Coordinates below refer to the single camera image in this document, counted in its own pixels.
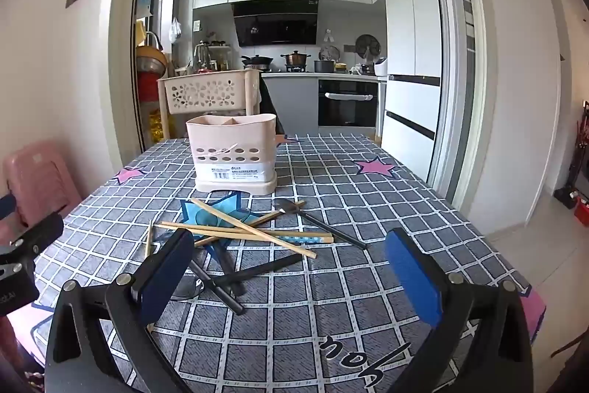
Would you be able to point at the white rice cooker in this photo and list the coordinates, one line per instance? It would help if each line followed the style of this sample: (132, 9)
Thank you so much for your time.
(381, 67)

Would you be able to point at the shelf with glass jars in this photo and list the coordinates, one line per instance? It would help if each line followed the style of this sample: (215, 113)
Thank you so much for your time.
(214, 57)

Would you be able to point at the round metal steamer rack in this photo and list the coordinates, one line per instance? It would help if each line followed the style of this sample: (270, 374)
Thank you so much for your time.
(329, 52)

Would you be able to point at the grey checkered star tablecloth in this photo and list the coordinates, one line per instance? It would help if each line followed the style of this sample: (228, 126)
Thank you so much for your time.
(322, 319)

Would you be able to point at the white refrigerator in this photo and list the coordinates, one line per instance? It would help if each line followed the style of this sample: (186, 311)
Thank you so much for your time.
(414, 29)

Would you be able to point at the grey kitchen base cabinet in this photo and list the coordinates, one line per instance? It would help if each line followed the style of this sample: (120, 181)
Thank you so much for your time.
(290, 103)

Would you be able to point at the yellow and steel basins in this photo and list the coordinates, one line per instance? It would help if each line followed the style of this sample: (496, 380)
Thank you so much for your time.
(149, 54)

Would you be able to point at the small dark electric fan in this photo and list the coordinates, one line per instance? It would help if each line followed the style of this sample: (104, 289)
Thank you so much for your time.
(368, 45)

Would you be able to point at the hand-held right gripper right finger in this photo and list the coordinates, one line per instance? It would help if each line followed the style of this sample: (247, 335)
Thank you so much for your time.
(414, 278)

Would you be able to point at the gold foil bundle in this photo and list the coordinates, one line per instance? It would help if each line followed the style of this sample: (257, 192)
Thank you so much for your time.
(158, 123)

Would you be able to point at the pink plastic stool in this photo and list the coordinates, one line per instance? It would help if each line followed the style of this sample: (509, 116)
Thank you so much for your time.
(41, 176)

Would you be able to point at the black wok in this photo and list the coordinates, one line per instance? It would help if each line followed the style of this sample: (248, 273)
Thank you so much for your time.
(256, 62)

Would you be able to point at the dark translucent plastic spoon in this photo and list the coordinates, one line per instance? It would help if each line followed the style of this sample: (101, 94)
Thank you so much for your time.
(232, 278)
(269, 215)
(221, 291)
(262, 268)
(322, 227)

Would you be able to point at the hanging white plastic bag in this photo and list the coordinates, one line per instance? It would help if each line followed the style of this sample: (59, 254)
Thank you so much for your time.
(174, 30)

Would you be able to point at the black cooking pot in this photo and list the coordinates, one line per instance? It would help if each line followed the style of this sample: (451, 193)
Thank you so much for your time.
(324, 66)

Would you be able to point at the beige plastic utensil holder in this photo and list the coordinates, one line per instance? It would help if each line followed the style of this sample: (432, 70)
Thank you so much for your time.
(230, 144)

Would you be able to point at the white sliding door frame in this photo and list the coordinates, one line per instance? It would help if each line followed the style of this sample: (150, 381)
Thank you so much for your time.
(460, 52)

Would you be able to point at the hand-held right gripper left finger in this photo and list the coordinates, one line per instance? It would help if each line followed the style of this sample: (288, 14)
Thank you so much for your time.
(158, 282)

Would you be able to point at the red plastic container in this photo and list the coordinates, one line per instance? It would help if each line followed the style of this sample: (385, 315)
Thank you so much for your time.
(147, 87)

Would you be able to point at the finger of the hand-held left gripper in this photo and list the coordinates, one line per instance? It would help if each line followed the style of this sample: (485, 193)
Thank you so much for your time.
(39, 232)
(6, 206)

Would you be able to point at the copper cooking pot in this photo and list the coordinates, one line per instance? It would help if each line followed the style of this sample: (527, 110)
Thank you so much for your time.
(295, 58)

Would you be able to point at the black range hood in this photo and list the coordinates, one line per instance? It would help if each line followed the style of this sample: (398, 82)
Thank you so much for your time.
(276, 22)

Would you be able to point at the red and black cleaning tools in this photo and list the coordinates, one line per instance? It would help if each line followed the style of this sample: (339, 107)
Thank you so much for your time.
(577, 172)

